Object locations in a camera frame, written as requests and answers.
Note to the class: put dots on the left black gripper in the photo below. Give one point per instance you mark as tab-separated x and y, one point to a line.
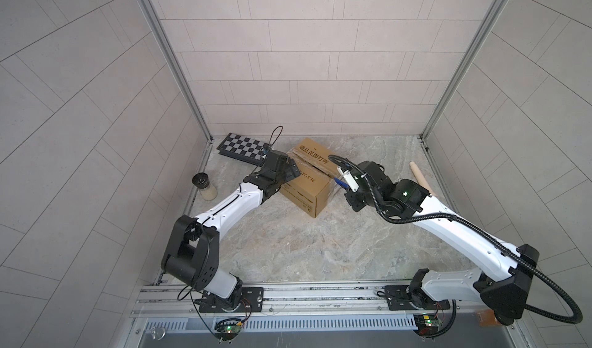
285	170

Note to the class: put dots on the brown cardboard express box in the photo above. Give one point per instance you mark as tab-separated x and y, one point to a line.
314	188

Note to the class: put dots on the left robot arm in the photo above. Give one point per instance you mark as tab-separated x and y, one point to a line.
192	251

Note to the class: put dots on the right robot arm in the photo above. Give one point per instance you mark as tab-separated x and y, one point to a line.
497	280

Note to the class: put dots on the black white chessboard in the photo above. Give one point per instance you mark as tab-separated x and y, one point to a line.
243	149

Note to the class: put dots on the right corner aluminium post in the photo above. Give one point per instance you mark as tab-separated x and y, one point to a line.
486	26

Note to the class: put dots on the right green circuit board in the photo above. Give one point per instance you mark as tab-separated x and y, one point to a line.
427	324

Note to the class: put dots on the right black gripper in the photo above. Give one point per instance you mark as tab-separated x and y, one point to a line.
348	196

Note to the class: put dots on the green circuit board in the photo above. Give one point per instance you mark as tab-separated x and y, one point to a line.
228	329
427	324

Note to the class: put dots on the metal ring hook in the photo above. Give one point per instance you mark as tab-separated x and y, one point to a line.
157	332

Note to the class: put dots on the left corner aluminium post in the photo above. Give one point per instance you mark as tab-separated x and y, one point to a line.
151	16

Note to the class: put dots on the aluminium front rail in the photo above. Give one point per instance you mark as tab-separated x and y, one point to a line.
328	314

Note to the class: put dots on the glass jar black lid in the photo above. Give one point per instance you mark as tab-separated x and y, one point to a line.
204	186

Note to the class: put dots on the brown jar black lid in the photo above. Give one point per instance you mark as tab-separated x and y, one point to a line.
486	318

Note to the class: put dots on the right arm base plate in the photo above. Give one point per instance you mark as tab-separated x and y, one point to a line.
401	297

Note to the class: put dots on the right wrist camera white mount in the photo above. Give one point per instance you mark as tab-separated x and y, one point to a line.
347	176

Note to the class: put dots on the wooden rolling pin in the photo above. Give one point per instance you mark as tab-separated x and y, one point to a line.
420	178

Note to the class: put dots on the corner aluminium post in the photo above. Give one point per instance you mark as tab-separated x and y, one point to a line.
151	16
486	26

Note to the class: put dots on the left green circuit board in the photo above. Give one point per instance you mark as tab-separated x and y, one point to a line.
228	329

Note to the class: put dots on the blue utility knife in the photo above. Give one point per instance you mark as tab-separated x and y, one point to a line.
342	183

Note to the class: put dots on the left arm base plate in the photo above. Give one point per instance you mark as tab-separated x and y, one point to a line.
250	300

